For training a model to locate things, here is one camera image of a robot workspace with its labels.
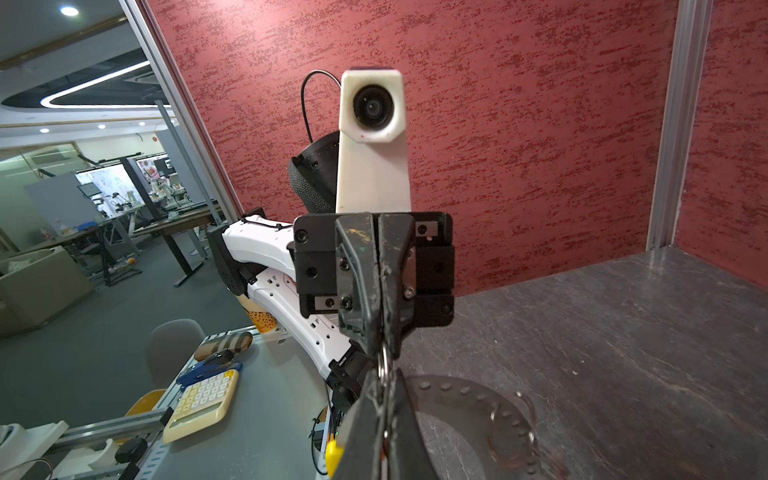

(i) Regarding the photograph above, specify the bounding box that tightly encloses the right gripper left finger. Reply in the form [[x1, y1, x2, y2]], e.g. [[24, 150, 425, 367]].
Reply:
[[333, 371, 387, 479]]

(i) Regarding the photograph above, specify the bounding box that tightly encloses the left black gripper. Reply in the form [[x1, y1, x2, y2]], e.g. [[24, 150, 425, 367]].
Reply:
[[293, 212, 455, 360]]

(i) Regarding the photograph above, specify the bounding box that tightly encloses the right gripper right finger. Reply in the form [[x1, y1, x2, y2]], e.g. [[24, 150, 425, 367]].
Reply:
[[386, 370, 439, 480]]

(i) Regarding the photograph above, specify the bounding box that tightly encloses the large perforated keyring yellow segment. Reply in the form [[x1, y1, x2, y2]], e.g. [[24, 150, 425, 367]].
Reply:
[[323, 374, 541, 480]]

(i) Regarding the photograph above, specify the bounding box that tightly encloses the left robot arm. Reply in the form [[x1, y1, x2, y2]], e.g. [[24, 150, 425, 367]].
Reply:
[[208, 132, 455, 413]]

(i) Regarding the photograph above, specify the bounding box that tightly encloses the yellow calculator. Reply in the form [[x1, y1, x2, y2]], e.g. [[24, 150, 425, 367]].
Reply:
[[163, 368, 240, 444]]

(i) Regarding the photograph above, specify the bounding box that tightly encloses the brown cylindrical pouch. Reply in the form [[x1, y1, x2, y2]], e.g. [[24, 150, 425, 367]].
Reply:
[[193, 331, 253, 362]]

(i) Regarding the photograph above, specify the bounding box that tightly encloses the grey office chair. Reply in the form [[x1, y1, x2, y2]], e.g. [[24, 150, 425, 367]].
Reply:
[[146, 319, 205, 389]]

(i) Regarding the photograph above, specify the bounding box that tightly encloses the cardboard box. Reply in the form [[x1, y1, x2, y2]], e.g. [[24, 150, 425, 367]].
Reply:
[[1, 246, 94, 337]]

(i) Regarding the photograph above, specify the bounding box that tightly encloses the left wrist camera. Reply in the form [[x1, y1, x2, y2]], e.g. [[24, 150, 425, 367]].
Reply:
[[335, 68, 412, 214]]

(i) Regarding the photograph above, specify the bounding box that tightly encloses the aluminium mounting rail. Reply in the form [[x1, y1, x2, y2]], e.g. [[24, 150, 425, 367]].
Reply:
[[0, 359, 253, 480]]

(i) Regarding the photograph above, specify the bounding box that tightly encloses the left aluminium corner post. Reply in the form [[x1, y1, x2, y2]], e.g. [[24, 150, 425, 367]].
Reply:
[[646, 0, 714, 251]]

